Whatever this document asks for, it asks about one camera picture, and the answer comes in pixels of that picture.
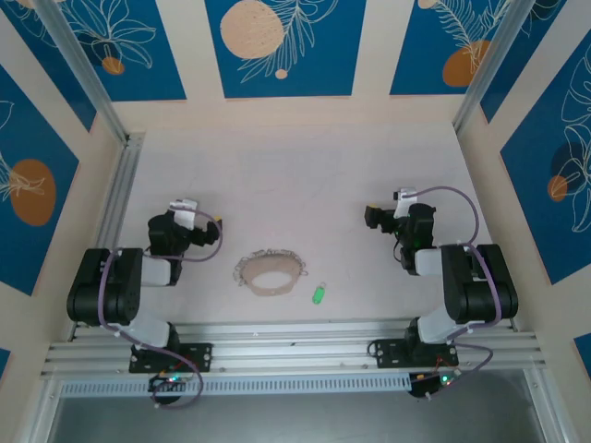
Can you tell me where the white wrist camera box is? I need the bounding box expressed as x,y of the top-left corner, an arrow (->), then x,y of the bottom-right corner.
169,198 -> 199,228
392,186 -> 419,219

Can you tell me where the small circuit board with LEDs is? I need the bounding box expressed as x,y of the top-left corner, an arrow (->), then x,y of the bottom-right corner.
148,372 -> 191,394
408,368 -> 464,401

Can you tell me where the aluminium mounting rail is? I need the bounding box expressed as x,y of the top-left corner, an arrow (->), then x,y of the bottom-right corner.
40,321 -> 551,380

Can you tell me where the aluminium frame post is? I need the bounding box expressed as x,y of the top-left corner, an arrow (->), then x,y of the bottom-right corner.
452,0 -> 537,134
32,0 -> 129,145

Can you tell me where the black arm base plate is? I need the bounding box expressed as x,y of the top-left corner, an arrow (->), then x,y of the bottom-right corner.
128,341 -> 215,375
372,339 -> 460,370

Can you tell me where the aluminium side rail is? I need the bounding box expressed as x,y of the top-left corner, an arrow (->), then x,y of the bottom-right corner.
94,132 -> 146,254

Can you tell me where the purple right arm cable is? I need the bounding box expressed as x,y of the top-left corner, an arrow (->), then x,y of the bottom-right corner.
396,185 -> 503,403

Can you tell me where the tan tape roll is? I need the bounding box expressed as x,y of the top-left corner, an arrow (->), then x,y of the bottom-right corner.
241,255 -> 299,298

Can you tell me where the grey metal sheet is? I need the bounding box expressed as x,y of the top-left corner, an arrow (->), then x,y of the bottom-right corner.
48,394 -> 544,443

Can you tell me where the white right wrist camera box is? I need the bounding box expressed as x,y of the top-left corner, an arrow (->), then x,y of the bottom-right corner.
392,186 -> 419,219

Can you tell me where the slotted grey cable duct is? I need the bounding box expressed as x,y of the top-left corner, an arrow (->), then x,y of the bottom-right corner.
59,372 -> 413,398

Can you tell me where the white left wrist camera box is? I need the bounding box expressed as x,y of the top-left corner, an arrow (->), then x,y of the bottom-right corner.
169,198 -> 199,228

